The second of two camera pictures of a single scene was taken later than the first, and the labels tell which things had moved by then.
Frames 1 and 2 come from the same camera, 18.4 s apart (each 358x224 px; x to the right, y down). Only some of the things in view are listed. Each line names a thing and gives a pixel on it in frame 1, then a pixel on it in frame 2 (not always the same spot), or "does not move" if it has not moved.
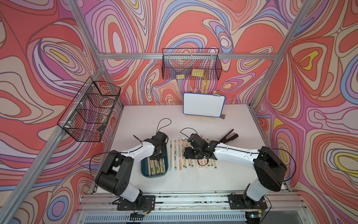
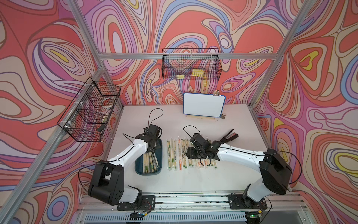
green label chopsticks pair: x=175 y=155 does not move
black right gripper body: x=192 y=153 does not move
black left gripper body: x=161 y=153 -> x=156 y=145
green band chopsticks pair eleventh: x=171 y=154 does not move
